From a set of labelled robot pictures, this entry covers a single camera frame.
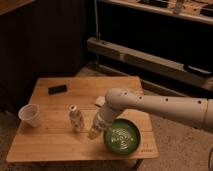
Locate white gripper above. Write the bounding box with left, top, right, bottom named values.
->
left=88, top=110, right=114, bottom=139

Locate green ceramic bowl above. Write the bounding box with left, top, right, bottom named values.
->
left=103, top=118, right=141, bottom=155

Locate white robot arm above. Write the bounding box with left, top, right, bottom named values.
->
left=88, top=88, right=213, bottom=139

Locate white sponge block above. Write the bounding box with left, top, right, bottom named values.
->
left=95, top=96, right=105, bottom=107

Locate wooden folding table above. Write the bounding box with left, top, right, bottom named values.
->
left=6, top=76, right=160, bottom=164

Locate clear plastic cup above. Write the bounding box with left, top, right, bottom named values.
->
left=18, top=104, right=41, bottom=127

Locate grey metal shelf beam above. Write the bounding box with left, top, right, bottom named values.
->
left=87, top=37, right=213, bottom=91

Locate black device on shelf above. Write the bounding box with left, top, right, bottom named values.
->
left=183, top=65, right=213, bottom=78

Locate vertical metal pole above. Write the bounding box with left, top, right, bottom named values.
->
left=94, top=0, right=100, bottom=41

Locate upper wooden shelf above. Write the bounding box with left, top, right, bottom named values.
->
left=101, top=0, right=213, bottom=25

